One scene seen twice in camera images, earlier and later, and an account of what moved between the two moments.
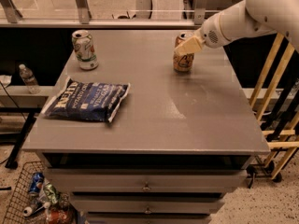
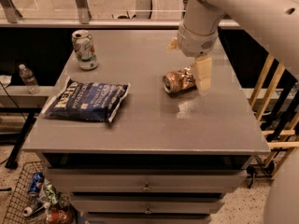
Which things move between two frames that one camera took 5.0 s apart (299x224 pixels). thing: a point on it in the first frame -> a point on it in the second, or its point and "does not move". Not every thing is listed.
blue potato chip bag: x=93 y=102 does not move
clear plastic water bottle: x=29 y=79 does not move
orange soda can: x=183 y=63 -> x=179 y=81
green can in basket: x=51 y=193 does not move
